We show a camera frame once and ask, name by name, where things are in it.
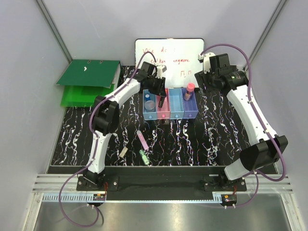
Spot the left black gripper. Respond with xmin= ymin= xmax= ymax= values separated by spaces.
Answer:
xmin=147 ymin=75 xmax=166 ymax=97

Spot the light blue bin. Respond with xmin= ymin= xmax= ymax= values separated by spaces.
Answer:
xmin=168 ymin=88 xmax=184 ymax=119
xmin=142 ymin=90 xmax=157 ymax=120

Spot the orange black marker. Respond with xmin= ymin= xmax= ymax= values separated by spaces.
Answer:
xmin=158 ymin=96 xmax=165 ymax=108

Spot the small clear glue bottle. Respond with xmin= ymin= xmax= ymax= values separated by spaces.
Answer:
xmin=144 ymin=94 xmax=155 ymax=111

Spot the pink transparent stapler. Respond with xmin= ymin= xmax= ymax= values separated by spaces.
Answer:
xmin=183 ymin=82 xmax=195 ymax=101

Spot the white dry-erase board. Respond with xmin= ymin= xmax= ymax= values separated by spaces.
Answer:
xmin=135 ymin=38 xmax=205 ymax=88

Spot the pink bin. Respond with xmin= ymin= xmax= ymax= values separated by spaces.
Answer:
xmin=156 ymin=89 xmax=170 ymax=119

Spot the purple bin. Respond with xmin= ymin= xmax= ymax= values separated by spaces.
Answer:
xmin=181 ymin=88 xmax=198 ymax=119

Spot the pink eraser stick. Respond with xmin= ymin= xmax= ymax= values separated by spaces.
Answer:
xmin=137 ymin=130 xmax=149 ymax=151

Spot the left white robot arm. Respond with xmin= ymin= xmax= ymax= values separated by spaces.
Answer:
xmin=87 ymin=62 xmax=167 ymax=191

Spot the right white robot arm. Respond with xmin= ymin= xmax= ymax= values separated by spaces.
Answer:
xmin=195 ymin=52 xmax=288 ymax=191

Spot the black marble pattern mat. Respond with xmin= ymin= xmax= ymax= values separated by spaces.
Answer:
xmin=47 ymin=64 xmax=262 ymax=174

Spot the light green folder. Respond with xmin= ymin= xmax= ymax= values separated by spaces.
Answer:
xmin=61 ymin=84 xmax=115 ymax=107

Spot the beige correction tape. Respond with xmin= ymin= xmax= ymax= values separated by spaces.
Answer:
xmin=119 ymin=147 xmax=128 ymax=158

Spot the green white correction tape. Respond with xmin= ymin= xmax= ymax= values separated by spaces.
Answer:
xmin=139 ymin=150 xmax=150 ymax=166

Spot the right circuit board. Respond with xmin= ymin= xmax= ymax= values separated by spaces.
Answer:
xmin=223 ymin=194 xmax=237 ymax=202

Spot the circuit board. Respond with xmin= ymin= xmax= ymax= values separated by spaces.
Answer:
xmin=93 ymin=193 xmax=106 ymax=201
xmin=223 ymin=194 xmax=237 ymax=202

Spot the left circuit board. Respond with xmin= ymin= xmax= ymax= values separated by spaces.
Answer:
xmin=93 ymin=193 xmax=106 ymax=201

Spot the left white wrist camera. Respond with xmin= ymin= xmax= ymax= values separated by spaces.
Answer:
xmin=156 ymin=65 xmax=167 ymax=78

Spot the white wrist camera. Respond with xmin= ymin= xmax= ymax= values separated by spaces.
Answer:
xmin=156 ymin=65 xmax=167 ymax=78
xmin=198 ymin=52 xmax=215 ymax=74

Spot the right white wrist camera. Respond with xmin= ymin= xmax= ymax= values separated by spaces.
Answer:
xmin=198 ymin=52 xmax=215 ymax=74

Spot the green ring binder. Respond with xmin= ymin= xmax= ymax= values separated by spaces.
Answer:
xmin=56 ymin=59 xmax=121 ymax=90

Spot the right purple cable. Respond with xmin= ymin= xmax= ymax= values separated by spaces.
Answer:
xmin=200 ymin=43 xmax=287 ymax=209

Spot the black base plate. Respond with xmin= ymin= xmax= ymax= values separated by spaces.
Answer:
xmin=77 ymin=166 xmax=247 ymax=202

